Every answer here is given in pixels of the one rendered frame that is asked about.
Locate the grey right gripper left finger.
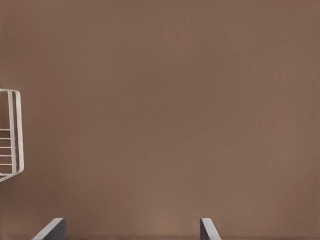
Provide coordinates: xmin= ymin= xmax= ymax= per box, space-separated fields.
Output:
xmin=31 ymin=217 xmax=67 ymax=240

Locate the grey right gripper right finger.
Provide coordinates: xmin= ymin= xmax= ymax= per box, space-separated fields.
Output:
xmin=199 ymin=217 xmax=223 ymax=240

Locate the white wire shelf rack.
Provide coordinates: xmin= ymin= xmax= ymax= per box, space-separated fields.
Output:
xmin=0 ymin=88 xmax=25 ymax=183

